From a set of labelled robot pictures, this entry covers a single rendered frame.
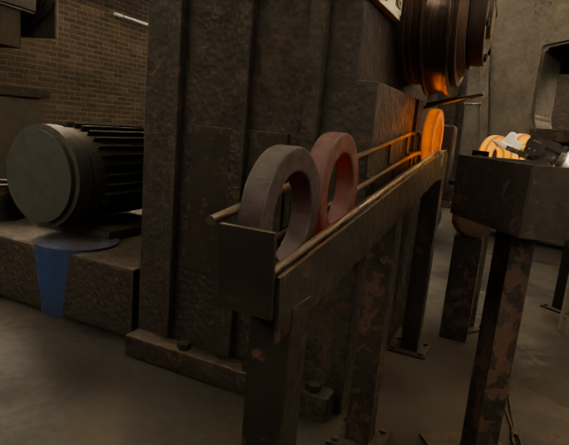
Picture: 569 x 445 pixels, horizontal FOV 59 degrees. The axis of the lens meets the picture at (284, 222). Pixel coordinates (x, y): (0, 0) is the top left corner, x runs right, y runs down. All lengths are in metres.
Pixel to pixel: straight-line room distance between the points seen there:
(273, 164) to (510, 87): 3.88
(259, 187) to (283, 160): 0.05
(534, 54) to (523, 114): 0.44
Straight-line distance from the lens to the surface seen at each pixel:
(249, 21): 1.37
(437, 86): 1.62
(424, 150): 1.62
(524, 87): 4.38
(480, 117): 4.42
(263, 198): 0.57
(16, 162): 2.13
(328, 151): 0.75
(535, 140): 1.77
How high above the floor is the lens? 0.75
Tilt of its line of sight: 11 degrees down
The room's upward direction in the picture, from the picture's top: 5 degrees clockwise
